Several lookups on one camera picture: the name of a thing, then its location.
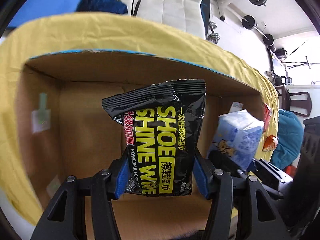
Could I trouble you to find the orange snack packet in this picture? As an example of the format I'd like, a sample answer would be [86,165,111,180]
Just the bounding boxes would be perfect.
[263,135,278,152]

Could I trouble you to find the light blue tissue pack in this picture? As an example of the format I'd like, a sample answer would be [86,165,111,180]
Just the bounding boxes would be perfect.
[208,109,264,170]

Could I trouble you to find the red snack packet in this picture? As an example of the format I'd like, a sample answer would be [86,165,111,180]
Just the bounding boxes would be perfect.
[263,103,272,133]

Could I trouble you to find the black shoe wipe pack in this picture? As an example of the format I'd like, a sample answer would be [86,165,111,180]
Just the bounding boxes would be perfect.
[101,79,206,196]

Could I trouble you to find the dark wooden chair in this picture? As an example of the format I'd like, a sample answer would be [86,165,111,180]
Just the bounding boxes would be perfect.
[275,85,312,118]

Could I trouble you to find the open cardboard box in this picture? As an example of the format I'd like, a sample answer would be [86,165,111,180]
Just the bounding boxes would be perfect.
[15,51,263,239]

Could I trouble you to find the chrome dumbbell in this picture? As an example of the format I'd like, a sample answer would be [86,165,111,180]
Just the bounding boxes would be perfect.
[207,21,220,44]

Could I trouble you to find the short barbell on floor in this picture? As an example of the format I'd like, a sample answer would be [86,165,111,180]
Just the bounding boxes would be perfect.
[241,15,274,47]

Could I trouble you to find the yellow tablecloth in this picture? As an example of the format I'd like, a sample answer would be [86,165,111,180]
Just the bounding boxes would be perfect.
[1,12,279,225]

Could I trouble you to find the black blue weight bench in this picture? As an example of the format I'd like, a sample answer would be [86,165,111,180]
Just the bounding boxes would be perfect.
[200,0,211,39]

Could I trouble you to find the right beige padded chair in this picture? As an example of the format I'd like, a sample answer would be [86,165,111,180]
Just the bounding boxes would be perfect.
[135,0,206,39]

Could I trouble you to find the dark blue knitted cloth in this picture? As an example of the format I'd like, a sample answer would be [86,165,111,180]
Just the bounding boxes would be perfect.
[76,0,128,15]

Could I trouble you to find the blue foam mat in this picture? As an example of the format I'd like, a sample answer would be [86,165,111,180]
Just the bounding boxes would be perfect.
[8,0,80,28]

